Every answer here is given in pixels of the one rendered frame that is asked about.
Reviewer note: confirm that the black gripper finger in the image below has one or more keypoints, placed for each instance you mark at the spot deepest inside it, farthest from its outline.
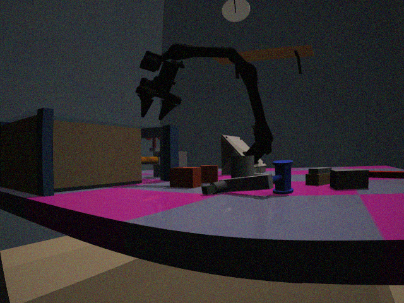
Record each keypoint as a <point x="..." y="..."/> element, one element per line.
<point x="166" y="108"/>
<point x="145" y="104"/>

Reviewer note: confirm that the red flat bar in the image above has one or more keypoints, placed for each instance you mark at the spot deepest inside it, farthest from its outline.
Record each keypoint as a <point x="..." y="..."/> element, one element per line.
<point x="386" y="174"/>

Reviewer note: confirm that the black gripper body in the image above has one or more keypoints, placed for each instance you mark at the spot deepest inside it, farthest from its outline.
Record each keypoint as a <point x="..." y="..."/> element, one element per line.
<point x="162" y="86"/>

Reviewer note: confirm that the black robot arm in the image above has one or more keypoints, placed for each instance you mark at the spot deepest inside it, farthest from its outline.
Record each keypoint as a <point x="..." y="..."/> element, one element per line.
<point x="247" y="71"/>

